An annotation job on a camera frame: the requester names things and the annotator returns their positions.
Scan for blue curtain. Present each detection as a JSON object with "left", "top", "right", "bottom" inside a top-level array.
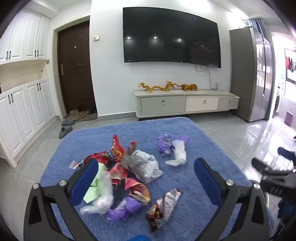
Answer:
[{"left": 249, "top": 19, "right": 266, "bottom": 35}]

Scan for brown entrance door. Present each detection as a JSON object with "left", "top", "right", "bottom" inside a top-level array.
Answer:
[{"left": 58, "top": 20, "right": 96, "bottom": 115}]

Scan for white wall cable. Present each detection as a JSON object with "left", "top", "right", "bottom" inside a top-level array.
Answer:
[{"left": 195, "top": 64, "right": 213, "bottom": 90}]

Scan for hanging clothes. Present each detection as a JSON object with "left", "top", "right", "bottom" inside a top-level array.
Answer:
[{"left": 284, "top": 47, "right": 296, "bottom": 81}]

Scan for pink plastic packet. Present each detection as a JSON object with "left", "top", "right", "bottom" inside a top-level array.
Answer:
[{"left": 109, "top": 162, "right": 130, "bottom": 186}]

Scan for grey refrigerator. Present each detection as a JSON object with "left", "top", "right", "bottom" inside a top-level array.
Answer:
[{"left": 229, "top": 27, "right": 278, "bottom": 122}]

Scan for blue fluffy blanket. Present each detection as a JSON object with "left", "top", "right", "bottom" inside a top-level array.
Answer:
[{"left": 39, "top": 116, "right": 275, "bottom": 241}]

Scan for brown shoes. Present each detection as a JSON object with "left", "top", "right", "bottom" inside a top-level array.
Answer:
[{"left": 70, "top": 109, "right": 85, "bottom": 120}]

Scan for orange snack bag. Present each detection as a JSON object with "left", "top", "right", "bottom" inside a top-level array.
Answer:
[{"left": 125, "top": 177, "right": 151, "bottom": 205}]

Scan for white tissue wad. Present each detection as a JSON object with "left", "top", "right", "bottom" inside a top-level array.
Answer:
[{"left": 165, "top": 140, "right": 188, "bottom": 167}]

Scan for white washing machine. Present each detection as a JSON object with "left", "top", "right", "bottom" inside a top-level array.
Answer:
[{"left": 273, "top": 86, "right": 284, "bottom": 117}]

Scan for light green paper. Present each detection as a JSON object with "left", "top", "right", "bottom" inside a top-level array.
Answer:
[{"left": 83, "top": 162, "right": 109, "bottom": 202}]

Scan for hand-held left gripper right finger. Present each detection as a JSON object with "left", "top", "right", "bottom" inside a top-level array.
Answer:
[{"left": 194, "top": 158, "right": 270, "bottom": 241}]

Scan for red snack wrapper blue print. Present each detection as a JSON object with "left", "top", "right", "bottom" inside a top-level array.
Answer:
[{"left": 102, "top": 135, "right": 126, "bottom": 166}]

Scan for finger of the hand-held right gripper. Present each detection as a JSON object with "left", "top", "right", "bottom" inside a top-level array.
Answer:
[
  {"left": 252, "top": 158, "right": 293, "bottom": 173},
  {"left": 277, "top": 147, "right": 296, "bottom": 160}
]

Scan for brown and silver wrapper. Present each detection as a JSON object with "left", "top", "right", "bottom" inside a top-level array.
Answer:
[{"left": 145, "top": 188, "right": 182, "bottom": 233}]

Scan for black wall television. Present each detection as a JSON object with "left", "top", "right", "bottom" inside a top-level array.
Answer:
[{"left": 122, "top": 7, "right": 221, "bottom": 69}]

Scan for long golden dragon figurine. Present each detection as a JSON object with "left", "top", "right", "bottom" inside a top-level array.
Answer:
[{"left": 138, "top": 81, "right": 176, "bottom": 93}]

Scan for grey television stand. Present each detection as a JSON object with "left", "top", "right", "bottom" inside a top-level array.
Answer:
[{"left": 134, "top": 89, "right": 240, "bottom": 121}]

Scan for white upper wall cabinet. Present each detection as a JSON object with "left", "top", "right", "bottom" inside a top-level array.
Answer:
[{"left": 0, "top": 9, "right": 50, "bottom": 65}]

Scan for purple stool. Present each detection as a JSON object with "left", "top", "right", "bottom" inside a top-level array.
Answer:
[{"left": 286, "top": 111, "right": 295, "bottom": 127}]

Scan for clear plastic bag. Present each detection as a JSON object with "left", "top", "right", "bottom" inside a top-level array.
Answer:
[{"left": 80, "top": 171, "right": 114, "bottom": 216}]

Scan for white plastic bag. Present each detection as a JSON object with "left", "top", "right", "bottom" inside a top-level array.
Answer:
[{"left": 128, "top": 149, "right": 163, "bottom": 183}]

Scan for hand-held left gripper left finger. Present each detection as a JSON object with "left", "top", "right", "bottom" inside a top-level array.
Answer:
[{"left": 23, "top": 158, "right": 100, "bottom": 241}]

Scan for brown doormat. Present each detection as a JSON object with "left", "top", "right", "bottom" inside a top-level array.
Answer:
[{"left": 69, "top": 111, "right": 97, "bottom": 122}]

